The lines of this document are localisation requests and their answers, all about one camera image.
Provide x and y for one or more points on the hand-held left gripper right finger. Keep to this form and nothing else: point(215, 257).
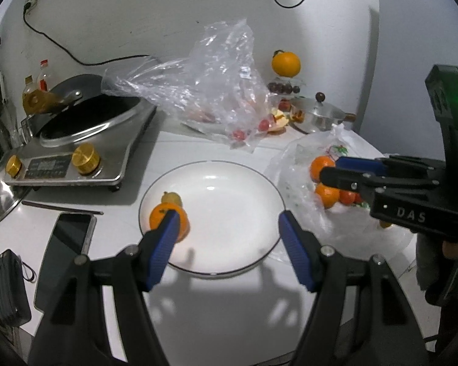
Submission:
point(295, 251)

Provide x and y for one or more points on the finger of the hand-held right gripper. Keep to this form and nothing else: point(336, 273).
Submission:
point(358, 164)
point(339, 178)

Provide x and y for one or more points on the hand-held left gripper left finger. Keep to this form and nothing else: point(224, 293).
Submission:
point(164, 244)

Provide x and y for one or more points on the red tomato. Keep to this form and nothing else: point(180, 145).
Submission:
point(360, 199)
point(347, 197)

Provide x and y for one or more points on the printed white plastic bag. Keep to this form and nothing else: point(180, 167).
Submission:
point(297, 183)

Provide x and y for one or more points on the small yellow citrus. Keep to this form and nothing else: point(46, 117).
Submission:
point(171, 197)

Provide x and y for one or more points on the white plate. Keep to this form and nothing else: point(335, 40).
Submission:
point(221, 213)

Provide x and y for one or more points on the steel pot lid brown knob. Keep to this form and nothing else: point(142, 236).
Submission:
point(316, 107)

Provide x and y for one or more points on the orange peel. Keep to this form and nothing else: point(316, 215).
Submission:
point(279, 120)

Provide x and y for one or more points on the cherry tomato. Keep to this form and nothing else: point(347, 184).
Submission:
point(264, 125)
point(238, 134)

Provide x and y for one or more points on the steel induction cooker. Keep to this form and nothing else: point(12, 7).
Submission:
point(110, 160)

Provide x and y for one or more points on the black smartphone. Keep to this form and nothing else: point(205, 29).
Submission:
point(65, 251)

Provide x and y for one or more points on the clear box of dark berries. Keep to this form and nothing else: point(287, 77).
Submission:
point(284, 87)

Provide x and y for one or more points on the thin dark stick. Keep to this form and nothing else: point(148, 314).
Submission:
point(61, 207)

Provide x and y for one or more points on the large gold knob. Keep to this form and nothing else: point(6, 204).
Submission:
point(85, 158)

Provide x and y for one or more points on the large orange with stem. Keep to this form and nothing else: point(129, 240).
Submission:
point(286, 64)

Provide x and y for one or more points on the steel wok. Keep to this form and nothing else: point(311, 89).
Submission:
point(91, 110)

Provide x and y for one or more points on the black power bank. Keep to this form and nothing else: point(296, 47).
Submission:
point(9, 289)

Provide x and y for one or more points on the clear plastic bag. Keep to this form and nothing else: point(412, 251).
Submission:
point(213, 76)

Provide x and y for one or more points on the small gold knob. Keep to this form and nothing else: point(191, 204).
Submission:
point(14, 166)

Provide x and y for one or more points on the steel wok lid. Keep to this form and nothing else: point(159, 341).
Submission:
point(0, 198)

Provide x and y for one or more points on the yellow oil bottle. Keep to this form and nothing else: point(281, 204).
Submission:
point(32, 101)

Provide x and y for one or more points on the red cap bottle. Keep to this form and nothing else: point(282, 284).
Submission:
point(44, 80)

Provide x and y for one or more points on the wall socket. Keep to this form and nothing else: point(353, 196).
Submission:
point(32, 2)

